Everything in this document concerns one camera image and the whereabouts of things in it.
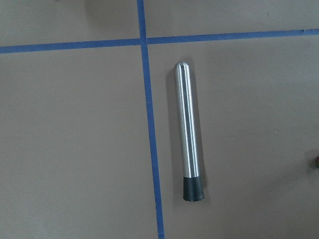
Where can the red strawberry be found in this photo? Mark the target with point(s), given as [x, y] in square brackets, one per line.
[317, 162]

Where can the steel muddler black tip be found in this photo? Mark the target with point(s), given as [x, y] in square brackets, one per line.
[192, 185]

